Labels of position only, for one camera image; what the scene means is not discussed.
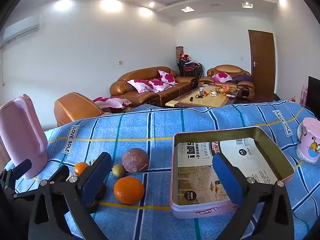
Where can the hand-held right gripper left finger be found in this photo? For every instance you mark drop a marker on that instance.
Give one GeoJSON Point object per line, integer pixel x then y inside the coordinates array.
{"type": "Point", "coordinates": [90, 185]}

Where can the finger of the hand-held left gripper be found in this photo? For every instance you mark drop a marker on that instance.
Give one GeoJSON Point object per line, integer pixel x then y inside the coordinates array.
{"type": "Point", "coordinates": [22, 168]}

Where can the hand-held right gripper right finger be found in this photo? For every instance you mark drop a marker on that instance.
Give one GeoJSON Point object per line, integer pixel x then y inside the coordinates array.
{"type": "Point", "coordinates": [227, 180]}

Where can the dark brown round fruit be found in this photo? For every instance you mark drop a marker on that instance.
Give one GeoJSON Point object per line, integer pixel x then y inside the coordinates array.
{"type": "Point", "coordinates": [102, 192]}

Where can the small orange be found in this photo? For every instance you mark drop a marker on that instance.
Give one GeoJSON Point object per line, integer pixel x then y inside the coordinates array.
{"type": "Point", "coordinates": [80, 169]}

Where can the small green fruit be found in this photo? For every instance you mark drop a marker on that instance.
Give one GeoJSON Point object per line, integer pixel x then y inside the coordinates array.
{"type": "Point", "coordinates": [118, 171]}

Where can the pink tin box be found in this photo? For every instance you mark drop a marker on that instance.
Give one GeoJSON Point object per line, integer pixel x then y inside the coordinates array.
{"type": "Point", "coordinates": [200, 211]}

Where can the purple passion fruit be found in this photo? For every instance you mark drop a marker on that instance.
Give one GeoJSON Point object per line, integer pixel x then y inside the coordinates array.
{"type": "Point", "coordinates": [135, 160]}

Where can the newspaper box liner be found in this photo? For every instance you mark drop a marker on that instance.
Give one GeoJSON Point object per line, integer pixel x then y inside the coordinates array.
{"type": "Point", "coordinates": [250, 155]}

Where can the pink electric kettle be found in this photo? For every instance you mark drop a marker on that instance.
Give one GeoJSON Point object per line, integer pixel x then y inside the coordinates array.
{"type": "Point", "coordinates": [22, 130]}

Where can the rounded brown leather seat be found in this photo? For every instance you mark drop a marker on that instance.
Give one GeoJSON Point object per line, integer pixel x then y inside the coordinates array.
{"type": "Point", "coordinates": [72, 107]}

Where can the wooden coffee table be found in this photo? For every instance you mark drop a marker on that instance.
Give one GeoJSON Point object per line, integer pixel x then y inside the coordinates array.
{"type": "Point", "coordinates": [210, 101]}

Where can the blue plaid blanket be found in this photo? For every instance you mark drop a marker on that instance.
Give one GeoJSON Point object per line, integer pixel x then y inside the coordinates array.
{"type": "Point", "coordinates": [160, 130]}

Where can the pink floral pillow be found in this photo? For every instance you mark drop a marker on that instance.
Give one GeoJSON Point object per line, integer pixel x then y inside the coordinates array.
{"type": "Point", "coordinates": [158, 85]}
{"type": "Point", "coordinates": [112, 102]}
{"type": "Point", "coordinates": [167, 77]}
{"type": "Point", "coordinates": [140, 85]}
{"type": "Point", "coordinates": [222, 77]}

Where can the pink cartoon cup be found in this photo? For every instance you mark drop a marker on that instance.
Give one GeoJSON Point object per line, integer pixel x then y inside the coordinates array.
{"type": "Point", "coordinates": [308, 142]}

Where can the pile of snacks and oranges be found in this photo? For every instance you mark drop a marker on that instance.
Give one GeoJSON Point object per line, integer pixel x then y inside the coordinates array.
{"type": "Point", "coordinates": [223, 90]}

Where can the metal can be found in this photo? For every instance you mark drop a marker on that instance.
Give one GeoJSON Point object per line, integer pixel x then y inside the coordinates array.
{"type": "Point", "coordinates": [201, 91]}

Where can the brown leather sofa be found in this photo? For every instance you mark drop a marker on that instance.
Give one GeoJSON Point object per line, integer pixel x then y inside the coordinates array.
{"type": "Point", "coordinates": [120, 87]}

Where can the purple blanket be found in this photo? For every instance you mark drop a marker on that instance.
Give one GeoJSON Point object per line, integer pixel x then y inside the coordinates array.
{"type": "Point", "coordinates": [242, 78]}

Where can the brown leather armchair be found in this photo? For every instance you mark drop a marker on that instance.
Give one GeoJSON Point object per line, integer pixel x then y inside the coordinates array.
{"type": "Point", "coordinates": [232, 69]}

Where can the pink gift bag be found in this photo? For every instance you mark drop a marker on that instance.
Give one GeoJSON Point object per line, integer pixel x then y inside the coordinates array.
{"type": "Point", "coordinates": [304, 96]}

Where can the stack of dark chairs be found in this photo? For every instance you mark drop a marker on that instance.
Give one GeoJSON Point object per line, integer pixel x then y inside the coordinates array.
{"type": "Point", "coordinates": [187, 68]}

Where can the black television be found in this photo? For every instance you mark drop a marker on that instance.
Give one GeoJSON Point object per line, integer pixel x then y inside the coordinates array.
{"type": "Point", "coordinates": [313, 95]}

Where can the brown wooden door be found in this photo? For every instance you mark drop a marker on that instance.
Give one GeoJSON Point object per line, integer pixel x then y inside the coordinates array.
{"type": "Point", "coordinates": [262, 60]}

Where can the red plush toy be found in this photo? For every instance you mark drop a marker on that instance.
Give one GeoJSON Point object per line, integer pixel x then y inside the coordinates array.
{"type": "Point", "coordinates": [183, 56]}

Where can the tall patterned floor vase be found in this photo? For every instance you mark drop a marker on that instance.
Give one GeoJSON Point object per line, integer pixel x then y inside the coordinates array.
{"type": "Point", "coordinates": [179, 50]}

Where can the white air conditioner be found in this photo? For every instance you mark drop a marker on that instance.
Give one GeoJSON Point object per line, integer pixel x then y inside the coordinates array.
{"type": "Point", "coordinates": [22, 27]}

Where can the square ceiling lamp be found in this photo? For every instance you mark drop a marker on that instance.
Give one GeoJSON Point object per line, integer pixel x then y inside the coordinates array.
{"type": "Point", "coordinates": [247, 5]}
{"type": "Point", "coordinates": [187, 9]}

